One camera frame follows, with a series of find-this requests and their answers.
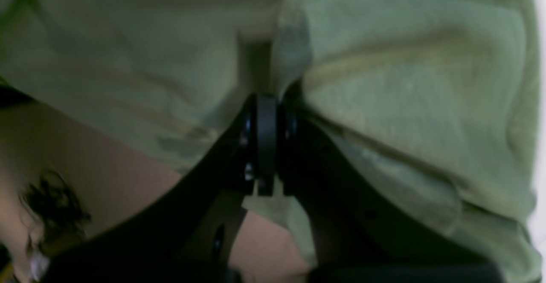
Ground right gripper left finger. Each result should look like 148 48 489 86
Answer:
43 94 278 283

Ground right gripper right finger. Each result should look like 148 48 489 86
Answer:
277 83 504 283

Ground green t-shirt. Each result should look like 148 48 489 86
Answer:
1 0 542 283

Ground tangled black cables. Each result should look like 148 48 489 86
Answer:
19 170 92 249

